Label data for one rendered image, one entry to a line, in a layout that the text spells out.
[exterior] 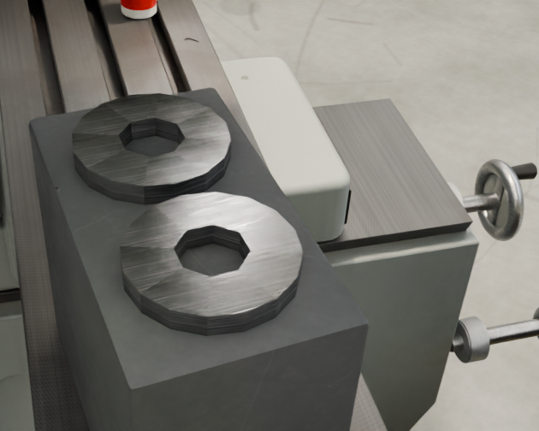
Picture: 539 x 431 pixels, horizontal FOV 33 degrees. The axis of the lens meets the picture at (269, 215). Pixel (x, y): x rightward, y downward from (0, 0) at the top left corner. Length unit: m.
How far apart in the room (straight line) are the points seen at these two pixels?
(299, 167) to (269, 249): 0.57
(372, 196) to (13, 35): 0.46
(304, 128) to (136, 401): 0.70
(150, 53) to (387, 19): 2.17
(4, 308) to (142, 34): 0.33
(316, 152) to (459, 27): 2.12
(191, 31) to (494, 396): 1.14
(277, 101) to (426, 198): 0.22
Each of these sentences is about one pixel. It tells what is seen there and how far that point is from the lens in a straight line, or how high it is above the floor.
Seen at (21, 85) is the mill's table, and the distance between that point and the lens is 0.95.
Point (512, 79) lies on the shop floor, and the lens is 2.90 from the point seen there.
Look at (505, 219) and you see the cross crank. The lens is 1.32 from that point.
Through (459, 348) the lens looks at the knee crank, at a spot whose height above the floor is 0.52.
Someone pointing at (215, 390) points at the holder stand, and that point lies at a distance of 0.43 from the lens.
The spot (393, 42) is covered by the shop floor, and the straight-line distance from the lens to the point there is 2.98.
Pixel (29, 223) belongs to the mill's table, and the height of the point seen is 0.94.
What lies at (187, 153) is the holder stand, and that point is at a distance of 0.51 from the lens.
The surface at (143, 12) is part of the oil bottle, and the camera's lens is 1.05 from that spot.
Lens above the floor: 1.45
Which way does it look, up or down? 40 degrees down
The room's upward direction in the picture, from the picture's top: 4 degrees clockwise
